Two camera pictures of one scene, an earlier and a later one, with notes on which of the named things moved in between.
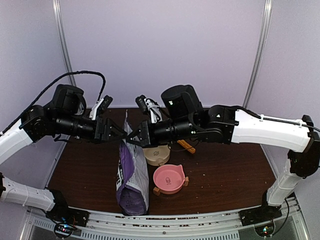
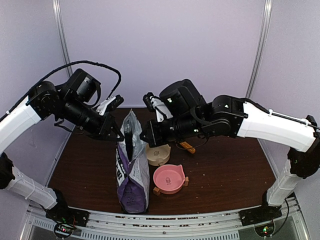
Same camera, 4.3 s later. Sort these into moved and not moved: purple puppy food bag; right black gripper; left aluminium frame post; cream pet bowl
Moved: right black gripper
Not moved: left aluminium frame post; purple puppy food bag; cream pet bowl
